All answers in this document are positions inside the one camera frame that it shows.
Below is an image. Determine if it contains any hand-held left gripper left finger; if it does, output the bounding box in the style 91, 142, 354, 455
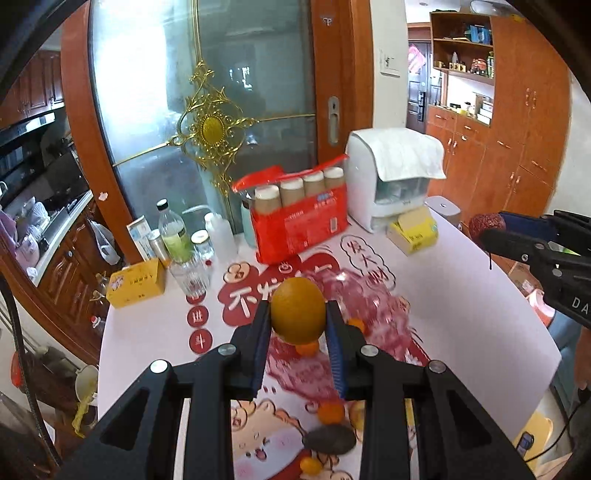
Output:
55, 300, 272, 480

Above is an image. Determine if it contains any flat yellow box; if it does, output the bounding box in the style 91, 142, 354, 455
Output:
107, 258, 166, 308

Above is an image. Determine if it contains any teal bottle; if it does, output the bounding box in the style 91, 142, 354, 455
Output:
240, 200, 257, 248

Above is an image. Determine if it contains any clear bottle with green liquid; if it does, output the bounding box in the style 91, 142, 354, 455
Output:
158, 199, 195, 264

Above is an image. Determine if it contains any printed table cover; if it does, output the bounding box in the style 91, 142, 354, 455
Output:
99, 210, 563, 480

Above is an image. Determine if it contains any red pack of paper cups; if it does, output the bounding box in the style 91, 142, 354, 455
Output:
232, 154, 350, 265

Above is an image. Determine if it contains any yellow speckled pear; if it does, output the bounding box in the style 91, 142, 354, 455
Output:
270, 277, 327, 345

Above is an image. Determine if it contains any pink glass fruit bowl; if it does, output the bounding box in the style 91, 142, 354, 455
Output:
268, 268, 428, 404

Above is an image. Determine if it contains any dark avocado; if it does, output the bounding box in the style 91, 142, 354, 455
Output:
302, 425, 358, 455

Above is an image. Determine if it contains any pink stool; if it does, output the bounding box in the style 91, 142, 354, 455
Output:
526, 291, 557, 328

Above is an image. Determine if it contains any white and blue carton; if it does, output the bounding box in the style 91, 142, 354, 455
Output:
127, 217, 156, 262

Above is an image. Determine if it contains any white squeeze bottle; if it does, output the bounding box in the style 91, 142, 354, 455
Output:
204, 213, 238, 267

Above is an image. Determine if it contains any yellow stool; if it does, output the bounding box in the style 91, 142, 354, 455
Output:
510, 408, 555, 474

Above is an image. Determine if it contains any kitchen counter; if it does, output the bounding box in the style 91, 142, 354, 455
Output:
25, 189, 95, 287

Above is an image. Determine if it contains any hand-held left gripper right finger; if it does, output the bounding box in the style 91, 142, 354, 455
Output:
325, 300, 539, 480

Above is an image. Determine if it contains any white towel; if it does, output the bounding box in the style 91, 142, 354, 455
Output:
365, 129, 447, 182

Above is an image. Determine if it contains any white pot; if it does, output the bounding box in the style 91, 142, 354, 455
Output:
75, 364, 100, 408

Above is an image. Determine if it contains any red wrinkled fruit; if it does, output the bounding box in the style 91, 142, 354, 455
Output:
468, 213, 507, 241

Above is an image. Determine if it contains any silver can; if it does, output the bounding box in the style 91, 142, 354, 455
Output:
148, 229, 172, 269

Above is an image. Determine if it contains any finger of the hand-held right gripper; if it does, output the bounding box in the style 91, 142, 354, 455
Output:
499, 211, 568, 241
480, 228, 564, 278

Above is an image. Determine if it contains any black cable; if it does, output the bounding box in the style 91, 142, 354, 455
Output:
0, 277, 63, 467

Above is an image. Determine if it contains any person's right forearm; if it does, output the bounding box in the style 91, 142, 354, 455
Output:
574, 339, 591, 409

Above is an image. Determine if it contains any small glass jar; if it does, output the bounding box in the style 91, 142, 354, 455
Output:
191, 230, 214, 265

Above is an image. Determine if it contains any yellow and white box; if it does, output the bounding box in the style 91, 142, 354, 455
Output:
387, 207, 438, 256

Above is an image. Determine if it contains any wooden cabinet with shelves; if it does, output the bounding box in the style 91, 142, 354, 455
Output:
426, 11, 573, 243

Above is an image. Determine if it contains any grey lidded bin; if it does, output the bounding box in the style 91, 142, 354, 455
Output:
425, 196, 462, 228

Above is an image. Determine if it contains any ribbed glass cup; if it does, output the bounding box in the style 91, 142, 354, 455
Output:
170, 257, 211, 298

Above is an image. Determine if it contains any wall switch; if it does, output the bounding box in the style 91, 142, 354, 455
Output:
379, 48, 400, 77

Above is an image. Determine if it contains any dark entrance door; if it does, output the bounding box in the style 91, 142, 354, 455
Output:
407, 41, 433, 136

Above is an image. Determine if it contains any white plastic bag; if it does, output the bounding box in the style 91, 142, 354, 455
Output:
89, 220, 122, 266

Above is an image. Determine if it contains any white countertop appliance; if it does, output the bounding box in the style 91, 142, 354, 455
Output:
345, 129, 446, 234

